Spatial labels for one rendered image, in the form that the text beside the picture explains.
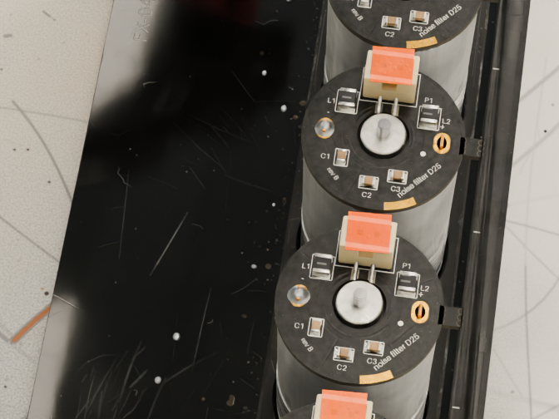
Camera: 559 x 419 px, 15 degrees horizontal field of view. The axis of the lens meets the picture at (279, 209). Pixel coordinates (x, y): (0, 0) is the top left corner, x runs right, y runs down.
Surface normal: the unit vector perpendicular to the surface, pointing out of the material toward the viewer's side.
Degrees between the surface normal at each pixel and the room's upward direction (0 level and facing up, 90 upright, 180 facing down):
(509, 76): 0
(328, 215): 90
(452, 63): 90
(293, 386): 90
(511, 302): 0
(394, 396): 90
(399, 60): 0
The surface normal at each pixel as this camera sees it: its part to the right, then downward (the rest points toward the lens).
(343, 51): -0.77, 0.58
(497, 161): 0.00, -0.42
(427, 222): 0.63, 0.70
